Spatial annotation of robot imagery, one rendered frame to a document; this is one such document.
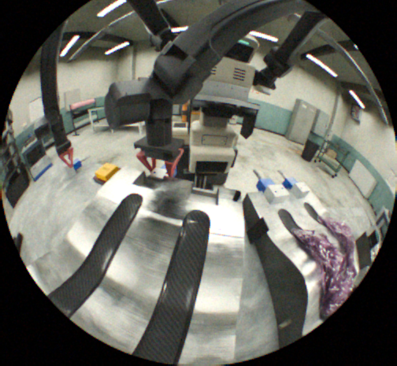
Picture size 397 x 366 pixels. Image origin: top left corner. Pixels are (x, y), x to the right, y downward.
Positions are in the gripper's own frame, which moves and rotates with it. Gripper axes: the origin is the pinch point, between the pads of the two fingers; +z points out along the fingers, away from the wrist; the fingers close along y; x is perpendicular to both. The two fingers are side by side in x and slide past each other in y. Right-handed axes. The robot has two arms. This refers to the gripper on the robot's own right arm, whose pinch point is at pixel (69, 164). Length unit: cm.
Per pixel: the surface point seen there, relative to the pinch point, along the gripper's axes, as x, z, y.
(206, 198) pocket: 11, -3, 52
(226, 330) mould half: -9, -5, 61
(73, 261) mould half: -11.8, -4.5, 41.0
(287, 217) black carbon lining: 13, -1, 71
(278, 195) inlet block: 16, -5, 67
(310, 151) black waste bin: 332, 44, 289
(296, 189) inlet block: 22, -4, 75
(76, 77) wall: 172, -168, -623
